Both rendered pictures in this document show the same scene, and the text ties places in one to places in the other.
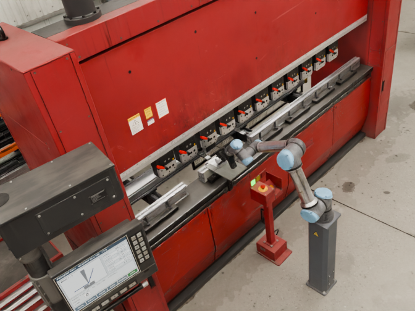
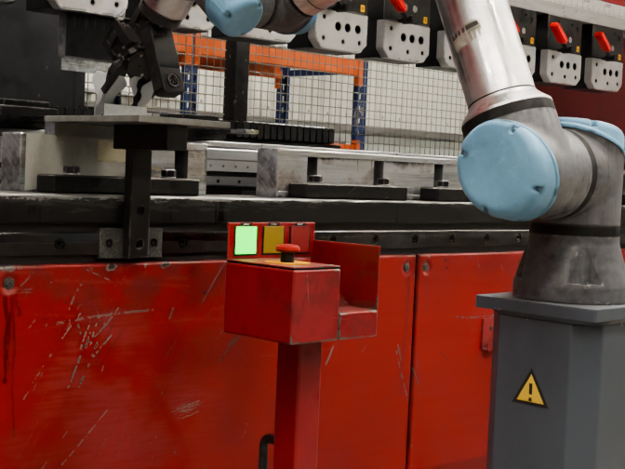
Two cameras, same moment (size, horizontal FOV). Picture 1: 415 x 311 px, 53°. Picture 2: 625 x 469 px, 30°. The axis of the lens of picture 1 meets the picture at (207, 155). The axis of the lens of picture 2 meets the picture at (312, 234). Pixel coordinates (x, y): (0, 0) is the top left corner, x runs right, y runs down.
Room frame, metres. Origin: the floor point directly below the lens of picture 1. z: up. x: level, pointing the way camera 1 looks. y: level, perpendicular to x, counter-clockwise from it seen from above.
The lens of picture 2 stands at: (0.49, -0.18, 0.92)
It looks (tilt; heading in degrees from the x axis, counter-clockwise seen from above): 3 degrees down; 353
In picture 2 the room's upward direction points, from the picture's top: 2 degrees clockwise
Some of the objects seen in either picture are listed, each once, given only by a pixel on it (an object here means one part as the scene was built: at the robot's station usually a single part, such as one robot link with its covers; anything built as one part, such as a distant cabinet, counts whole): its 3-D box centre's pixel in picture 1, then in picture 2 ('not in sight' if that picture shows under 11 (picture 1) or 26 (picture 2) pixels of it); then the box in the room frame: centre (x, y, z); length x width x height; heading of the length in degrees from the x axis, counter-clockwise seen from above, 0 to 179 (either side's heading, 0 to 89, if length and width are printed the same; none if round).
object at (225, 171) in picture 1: (226, 167); (136, 122); (2.42, -0.12, 1.00); 0.26 x 0.18 x 0.01; 38
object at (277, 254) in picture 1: (273, 247); not in sight; (2.36, -0.42, 0.06); 0.25 x 0.20 x 0.12; 38
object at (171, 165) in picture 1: (163, 161); not in sight; (2.27, 0.31, 1.26); 0.15 x 0.09 x 0.17; 128
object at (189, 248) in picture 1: (274, 174); (350, 417); (2.89, -0.57, 0.41); 3.00 x 0.21 x 0.83; 128
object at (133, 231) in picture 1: (105, 266); not in sight; (1.32, 0.58, 1.42); 0.45 x 0.12 x 0.36; 120
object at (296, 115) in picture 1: (297, 114); (471, 194); (3.10, -0.86, 0.89); 0.30 x 0.05 x 0.03; 128
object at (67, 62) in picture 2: (209, 146); (86, 44); (2.53, -0.03, 1.13); 0.10 x 0.02 x 0.10; 128
